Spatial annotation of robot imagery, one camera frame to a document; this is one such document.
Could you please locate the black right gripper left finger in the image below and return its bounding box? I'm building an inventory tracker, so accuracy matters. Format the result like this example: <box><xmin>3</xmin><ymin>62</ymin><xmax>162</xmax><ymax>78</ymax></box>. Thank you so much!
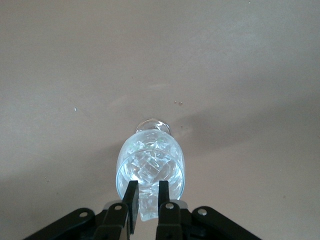
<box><xmin>24</xmin><ymin>180</ymin><xmax>140</xmax><ymax>240</ymax></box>

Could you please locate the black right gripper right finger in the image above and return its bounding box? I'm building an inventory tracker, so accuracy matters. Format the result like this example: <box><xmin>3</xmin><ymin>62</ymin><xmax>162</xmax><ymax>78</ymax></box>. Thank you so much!
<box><xmin>154</xmin><ymin>180</ymin><xmax>261</xmax><ymax>240</ymax></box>

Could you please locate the small clear ice cube cluster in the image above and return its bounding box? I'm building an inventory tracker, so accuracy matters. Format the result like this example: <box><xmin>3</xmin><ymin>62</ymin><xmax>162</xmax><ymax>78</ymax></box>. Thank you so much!
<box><xmin>124</xmin><ymin>136</ymin><xmax>181</xmax><ymax>187</ymax></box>

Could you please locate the clear stemmed wine glass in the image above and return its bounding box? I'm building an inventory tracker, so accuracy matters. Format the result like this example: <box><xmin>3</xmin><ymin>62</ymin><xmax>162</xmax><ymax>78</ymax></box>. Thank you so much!
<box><xmin>115</xmin><ymin>119</ymin><xmax>187</xmax><ymax>201</ymax></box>

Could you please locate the brown table mat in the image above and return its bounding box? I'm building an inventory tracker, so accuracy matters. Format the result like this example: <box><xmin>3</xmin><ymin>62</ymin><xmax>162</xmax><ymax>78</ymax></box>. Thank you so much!
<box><xmin>0</xmin><ymin>0</ymin><xmax>320</xmax><ymax>240</ymax></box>

